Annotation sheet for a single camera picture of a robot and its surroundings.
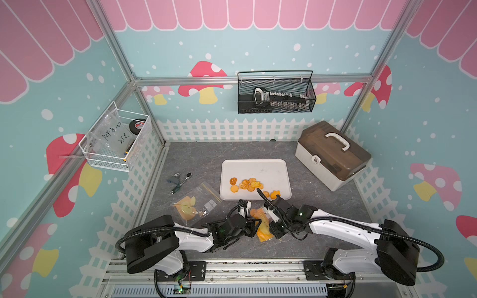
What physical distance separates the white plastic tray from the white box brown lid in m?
0.16

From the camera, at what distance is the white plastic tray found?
38.9 inches

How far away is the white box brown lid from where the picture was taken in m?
0.89
